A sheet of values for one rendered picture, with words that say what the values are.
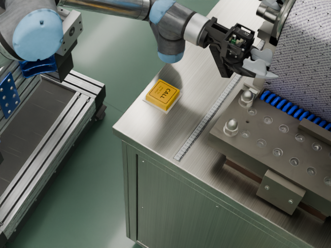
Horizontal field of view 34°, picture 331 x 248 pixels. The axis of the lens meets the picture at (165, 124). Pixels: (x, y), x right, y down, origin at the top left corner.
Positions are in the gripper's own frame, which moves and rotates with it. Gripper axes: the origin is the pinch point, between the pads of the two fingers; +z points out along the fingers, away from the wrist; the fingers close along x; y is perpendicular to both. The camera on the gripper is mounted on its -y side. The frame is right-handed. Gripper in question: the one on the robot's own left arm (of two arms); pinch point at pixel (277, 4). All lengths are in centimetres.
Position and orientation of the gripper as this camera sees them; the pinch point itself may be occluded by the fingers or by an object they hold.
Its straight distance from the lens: 132.4
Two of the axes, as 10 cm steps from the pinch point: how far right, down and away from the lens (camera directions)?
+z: 6.2, 7.1, 3.4
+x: 5.5, -7.0, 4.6
